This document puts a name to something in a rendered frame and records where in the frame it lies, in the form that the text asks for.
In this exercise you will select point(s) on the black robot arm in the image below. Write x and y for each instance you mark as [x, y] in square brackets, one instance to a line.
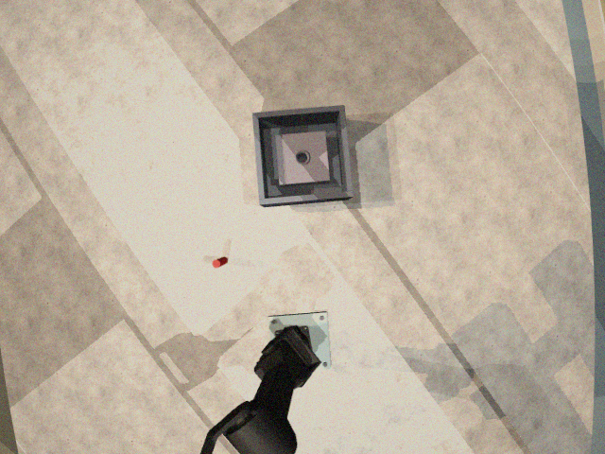
[261, 426]

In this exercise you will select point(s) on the red peg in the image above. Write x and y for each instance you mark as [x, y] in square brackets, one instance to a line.
[220, 262]

